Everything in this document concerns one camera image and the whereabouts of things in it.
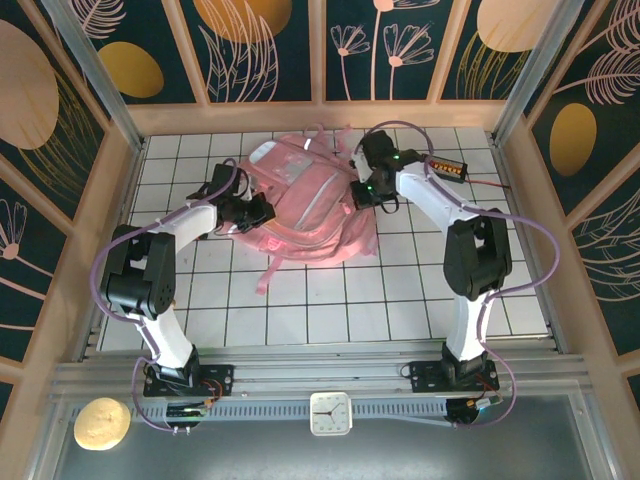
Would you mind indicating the black connector board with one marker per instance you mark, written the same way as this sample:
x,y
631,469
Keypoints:
x,y
450,170

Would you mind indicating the round yellow sponge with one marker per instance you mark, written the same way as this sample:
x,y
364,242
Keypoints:
x,y
102,424

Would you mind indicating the pink student backpack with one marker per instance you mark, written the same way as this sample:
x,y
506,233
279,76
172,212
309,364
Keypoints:
x,y
300,210

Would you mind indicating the white square clock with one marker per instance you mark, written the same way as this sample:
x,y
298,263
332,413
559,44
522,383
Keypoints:
x,y
330,414

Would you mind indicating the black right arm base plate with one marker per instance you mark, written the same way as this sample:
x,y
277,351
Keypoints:
x,y
425,375

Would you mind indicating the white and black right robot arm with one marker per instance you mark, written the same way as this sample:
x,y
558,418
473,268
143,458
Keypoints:
x,y
477,255

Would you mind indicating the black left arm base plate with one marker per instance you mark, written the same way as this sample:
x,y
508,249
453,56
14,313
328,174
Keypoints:
x,y
222,380

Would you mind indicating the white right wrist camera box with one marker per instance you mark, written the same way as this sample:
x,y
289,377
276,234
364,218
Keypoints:
x,y
361,167

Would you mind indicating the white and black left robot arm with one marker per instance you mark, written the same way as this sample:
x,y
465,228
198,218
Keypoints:
x,y
140,275

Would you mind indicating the aluminium frame post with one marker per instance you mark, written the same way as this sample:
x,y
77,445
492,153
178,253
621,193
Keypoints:
x,y
95,75
537,75

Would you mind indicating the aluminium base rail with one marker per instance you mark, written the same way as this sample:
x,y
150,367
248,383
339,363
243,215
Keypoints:
x,y
320,380

